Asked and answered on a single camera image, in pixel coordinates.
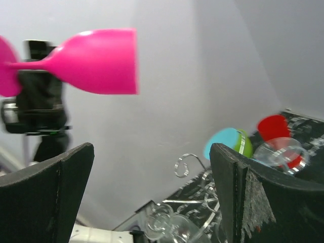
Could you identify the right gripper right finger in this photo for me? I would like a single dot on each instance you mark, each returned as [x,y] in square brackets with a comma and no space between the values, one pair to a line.
[260,204]

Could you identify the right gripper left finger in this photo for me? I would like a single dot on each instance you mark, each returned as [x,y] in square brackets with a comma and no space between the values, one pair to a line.
[40,203]

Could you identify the green wine glass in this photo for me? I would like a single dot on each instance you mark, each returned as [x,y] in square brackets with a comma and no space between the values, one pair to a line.
[243,144]

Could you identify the red wine glass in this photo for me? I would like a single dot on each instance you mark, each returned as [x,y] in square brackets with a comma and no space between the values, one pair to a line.
[273,126]

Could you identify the pink wine glass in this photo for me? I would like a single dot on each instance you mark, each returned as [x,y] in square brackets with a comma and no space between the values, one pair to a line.
[102,61]

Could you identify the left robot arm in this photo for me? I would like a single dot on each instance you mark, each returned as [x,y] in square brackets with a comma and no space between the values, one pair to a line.
[38,113]

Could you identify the chrome wine glass rack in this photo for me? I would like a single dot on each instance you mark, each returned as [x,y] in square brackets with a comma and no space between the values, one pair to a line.
[205,196]

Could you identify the cyan wine glass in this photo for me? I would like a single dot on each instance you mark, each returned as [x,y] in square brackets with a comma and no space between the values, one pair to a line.
[227,137]

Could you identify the clear tumbler glass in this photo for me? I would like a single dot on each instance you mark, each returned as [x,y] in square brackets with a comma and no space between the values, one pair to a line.
[164,225]

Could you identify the clear champagne flute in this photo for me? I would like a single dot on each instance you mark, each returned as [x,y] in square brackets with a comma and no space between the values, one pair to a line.
[283,154]

